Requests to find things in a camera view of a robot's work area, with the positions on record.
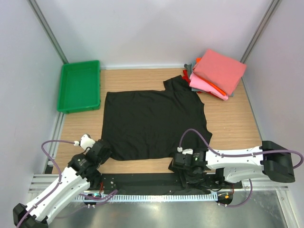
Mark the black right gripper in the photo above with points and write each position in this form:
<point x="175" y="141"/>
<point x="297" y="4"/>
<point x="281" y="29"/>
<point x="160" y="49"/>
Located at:
<point x="183" y="170"/>

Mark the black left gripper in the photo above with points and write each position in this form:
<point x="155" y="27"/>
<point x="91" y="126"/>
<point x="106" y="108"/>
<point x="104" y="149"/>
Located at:
<point x="106" y="156"/>

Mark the black t shirt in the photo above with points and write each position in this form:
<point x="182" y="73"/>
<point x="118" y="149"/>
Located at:
<point x="151" y="124"/>

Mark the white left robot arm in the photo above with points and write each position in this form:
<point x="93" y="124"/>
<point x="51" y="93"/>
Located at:
<point x="80" y="175"/>

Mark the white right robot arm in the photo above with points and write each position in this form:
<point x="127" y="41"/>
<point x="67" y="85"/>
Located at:
<point x="231" y="166"/>

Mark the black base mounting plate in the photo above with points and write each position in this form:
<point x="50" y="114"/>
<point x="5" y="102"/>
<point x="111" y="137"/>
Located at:
<point x="150" y="183"/>

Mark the green plastic bin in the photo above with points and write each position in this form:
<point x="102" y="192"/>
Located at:
<point x="79" y="87"/>

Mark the folded light pink t shirt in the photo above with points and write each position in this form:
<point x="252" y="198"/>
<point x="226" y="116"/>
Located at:
<point x="198" y="83"/>

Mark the folded red t shirt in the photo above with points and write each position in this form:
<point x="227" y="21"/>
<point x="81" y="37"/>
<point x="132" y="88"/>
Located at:
<point x="185" y="76"/>

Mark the folded salmon pink t shirt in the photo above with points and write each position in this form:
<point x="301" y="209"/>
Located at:
<point x="220" y="70"/>

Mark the folded grey t shirt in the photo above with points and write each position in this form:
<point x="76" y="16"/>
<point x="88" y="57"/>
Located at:
<point x="190" y="67"/>

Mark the folded orange t shirt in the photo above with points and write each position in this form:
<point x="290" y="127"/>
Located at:
<point x="213" y="85"/>

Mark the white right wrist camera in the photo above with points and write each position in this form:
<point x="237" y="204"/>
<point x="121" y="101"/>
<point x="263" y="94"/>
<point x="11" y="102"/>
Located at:
<point x="184" y="151"/>

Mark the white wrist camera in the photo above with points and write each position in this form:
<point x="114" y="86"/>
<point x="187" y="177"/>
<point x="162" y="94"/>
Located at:
<point x="85" y="142"/>
<point x="184" y="151"/>

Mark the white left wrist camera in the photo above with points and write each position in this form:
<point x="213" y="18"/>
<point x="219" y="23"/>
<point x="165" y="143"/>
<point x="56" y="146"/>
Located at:
<point x="85" y="142"/>

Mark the white slotted cable duct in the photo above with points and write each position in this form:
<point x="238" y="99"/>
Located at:
<point x="150" y="198"/>

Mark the aluminium frame rail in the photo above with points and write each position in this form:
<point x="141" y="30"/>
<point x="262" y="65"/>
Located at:
<point x="42" y="181"/>

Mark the left aluminium corner post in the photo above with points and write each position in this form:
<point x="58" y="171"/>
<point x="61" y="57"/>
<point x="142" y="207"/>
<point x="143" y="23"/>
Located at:
<point x="47" y="29"/>

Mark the aluminium corner post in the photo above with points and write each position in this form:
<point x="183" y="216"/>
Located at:
<point x="273" y="6"/>
<point x="47" y="29"/>

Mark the right aluminium corner post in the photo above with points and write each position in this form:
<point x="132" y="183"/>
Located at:
<point x="273" y="6"/>

